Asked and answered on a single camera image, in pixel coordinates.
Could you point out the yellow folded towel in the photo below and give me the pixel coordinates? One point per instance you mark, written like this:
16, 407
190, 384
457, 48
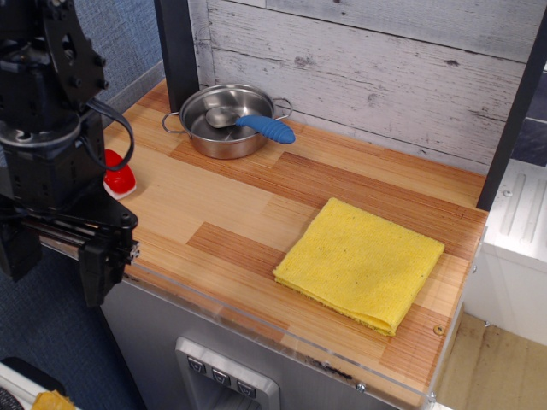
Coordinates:
360, 265

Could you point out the blue handled metal scoop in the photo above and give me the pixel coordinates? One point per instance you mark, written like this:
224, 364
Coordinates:
272, 129

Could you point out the clear acrylic edge guard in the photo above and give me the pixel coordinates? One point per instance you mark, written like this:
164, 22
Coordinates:
399, 369

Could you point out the stainless steel pot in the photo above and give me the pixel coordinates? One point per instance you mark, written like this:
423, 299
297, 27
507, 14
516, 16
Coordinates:
230, 142

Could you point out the red toy sushi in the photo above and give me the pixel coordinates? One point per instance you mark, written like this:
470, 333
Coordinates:
121, 183

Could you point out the yellow object bottom corner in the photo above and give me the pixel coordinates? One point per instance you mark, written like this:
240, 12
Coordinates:
52, 400

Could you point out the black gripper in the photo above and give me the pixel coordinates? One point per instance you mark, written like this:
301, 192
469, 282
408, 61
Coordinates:
52, 184

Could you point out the silver button panel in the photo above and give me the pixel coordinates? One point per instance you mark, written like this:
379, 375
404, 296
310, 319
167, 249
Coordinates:
213, 381

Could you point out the grey metal cabinet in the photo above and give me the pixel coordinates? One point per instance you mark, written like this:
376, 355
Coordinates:
146, 328

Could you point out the white ribbed cabinet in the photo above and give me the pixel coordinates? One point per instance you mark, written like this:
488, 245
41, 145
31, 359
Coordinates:
507, 285

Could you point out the black right vertical post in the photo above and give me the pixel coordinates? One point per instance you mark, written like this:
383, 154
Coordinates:
517, 114

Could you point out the black left vertical post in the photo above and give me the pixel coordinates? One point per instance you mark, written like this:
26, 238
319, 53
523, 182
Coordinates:
178, 52

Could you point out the black vertical post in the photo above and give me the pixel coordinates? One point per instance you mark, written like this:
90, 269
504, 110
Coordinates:
517, 114
178, 52

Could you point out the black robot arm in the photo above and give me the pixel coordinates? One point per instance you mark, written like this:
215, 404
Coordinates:
49, 71

